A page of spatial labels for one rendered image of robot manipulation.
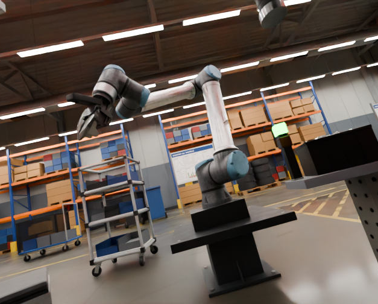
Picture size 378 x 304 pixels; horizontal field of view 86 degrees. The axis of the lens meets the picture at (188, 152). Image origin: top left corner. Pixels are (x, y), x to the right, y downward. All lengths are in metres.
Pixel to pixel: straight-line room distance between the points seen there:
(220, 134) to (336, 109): 13.89
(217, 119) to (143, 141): 10.43
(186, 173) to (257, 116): 5.99
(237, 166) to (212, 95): 0.46
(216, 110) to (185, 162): 5.28
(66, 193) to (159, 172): 4.44
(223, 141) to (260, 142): 9.68
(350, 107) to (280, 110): 5.01
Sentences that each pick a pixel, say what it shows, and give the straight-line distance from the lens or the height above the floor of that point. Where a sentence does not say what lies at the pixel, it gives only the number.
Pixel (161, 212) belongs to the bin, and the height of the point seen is 0.19.
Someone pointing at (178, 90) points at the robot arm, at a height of 1.12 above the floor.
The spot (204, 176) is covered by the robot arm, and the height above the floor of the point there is 0.57.
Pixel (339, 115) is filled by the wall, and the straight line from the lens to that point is 14.89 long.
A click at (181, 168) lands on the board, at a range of 6.42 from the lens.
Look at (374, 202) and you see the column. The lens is 0.88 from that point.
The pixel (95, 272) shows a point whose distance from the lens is 2.26.
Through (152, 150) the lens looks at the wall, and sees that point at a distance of 11.34.
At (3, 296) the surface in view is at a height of 0.34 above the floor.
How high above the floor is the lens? 0.49
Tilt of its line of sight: 11 degrees up
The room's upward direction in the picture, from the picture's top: 14 degrees counter-clockwise
